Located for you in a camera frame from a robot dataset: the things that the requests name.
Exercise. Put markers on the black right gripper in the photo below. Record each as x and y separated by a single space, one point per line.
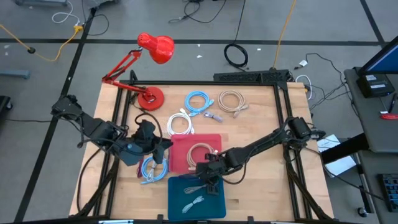
213 168

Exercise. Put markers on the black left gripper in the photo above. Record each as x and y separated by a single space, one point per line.
146 130

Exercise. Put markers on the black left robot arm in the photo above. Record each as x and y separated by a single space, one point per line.
93 127

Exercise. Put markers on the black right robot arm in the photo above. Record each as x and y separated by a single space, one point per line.
258 144

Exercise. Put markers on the red tray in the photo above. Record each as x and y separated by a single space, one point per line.
180 161

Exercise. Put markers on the dark red flat item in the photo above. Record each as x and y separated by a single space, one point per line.
140 171

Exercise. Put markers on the red desk lamp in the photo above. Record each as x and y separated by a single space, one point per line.
158 48

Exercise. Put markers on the black perforated metal box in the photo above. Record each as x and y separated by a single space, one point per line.
248 76

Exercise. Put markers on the white paper sheet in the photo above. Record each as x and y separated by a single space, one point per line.
342 165

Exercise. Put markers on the grey equipment base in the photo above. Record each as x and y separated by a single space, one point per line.
102 3

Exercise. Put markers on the grey desk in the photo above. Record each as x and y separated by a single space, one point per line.
373 124

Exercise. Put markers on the black keyboard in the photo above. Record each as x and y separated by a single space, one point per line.
390 193

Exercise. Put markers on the black small computer box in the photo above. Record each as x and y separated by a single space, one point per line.
373 85

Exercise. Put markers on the red tool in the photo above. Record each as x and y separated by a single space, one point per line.
390 116

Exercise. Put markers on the grey metal stand foot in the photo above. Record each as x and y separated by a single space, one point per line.
40 2

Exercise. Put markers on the computer monitor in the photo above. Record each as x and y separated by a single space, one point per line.
385 59

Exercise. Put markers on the black aluminium table frame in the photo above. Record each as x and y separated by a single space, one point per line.
202 83

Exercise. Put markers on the silver metal bracket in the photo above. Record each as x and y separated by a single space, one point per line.
115 221

